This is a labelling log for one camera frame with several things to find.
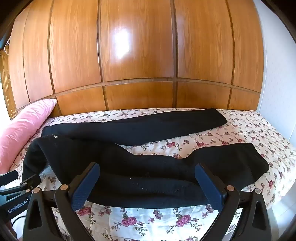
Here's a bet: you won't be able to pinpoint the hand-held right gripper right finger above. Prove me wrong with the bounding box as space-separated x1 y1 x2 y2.
194 163 272 241

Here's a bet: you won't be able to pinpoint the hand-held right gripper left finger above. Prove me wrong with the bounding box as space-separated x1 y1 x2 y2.
22 162 101 241

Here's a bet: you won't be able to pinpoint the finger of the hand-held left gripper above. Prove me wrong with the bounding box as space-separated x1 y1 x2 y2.
0 171 19 186
0 174 41 197

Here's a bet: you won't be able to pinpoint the black pants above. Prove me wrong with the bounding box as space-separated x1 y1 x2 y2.
23 108 270 209

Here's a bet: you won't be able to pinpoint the pink pillow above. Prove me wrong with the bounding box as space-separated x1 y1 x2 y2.
0 98 58 174

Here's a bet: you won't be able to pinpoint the floral bedspread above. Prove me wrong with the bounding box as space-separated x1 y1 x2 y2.
9 108 296 241

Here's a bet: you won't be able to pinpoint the wooden wardrobe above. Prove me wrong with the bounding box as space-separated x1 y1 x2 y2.
7 0 265 116

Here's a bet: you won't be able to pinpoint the black cable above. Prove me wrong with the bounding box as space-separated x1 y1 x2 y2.
11 215 26 226

